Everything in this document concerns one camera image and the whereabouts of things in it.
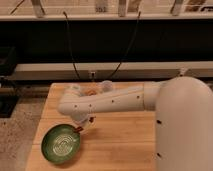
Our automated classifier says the white wall outlet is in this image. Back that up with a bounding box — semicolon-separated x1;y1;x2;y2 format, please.
88;71;96;80

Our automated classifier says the right black hanging cable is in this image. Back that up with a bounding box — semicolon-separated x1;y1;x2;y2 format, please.
109;11;142;80

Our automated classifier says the black hanging cable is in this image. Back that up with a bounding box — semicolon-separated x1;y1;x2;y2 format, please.
109;11;142;80
62;11;82;81

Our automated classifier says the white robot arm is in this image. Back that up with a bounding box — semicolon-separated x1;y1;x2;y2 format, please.
58;76;213;171

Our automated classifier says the brown rectangular block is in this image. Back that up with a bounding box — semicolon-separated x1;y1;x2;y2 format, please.
84;89;97;96

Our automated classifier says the green ceramic bowl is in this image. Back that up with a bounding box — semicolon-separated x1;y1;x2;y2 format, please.
41;124;81;165

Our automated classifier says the clear plastic cup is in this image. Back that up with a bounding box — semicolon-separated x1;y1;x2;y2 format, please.
100;80;113;92

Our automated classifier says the left black hanging cable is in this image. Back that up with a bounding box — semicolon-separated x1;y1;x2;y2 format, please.
62;11;82;81

